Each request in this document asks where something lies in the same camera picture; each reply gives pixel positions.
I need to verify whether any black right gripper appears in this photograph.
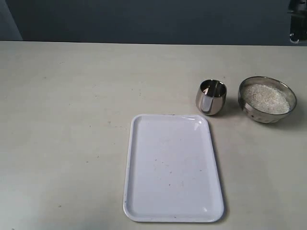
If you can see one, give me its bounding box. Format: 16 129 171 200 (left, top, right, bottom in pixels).
288 0 307 44

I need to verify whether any small steel cup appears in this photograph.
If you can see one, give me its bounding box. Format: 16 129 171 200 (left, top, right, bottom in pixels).
196 79 227 115

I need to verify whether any wide steel bowl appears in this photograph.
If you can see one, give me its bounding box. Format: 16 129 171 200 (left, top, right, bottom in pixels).
238 76 297 124

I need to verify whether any white rectangular plastic tray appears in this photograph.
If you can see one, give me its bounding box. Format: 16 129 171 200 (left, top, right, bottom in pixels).
123 115 224 223

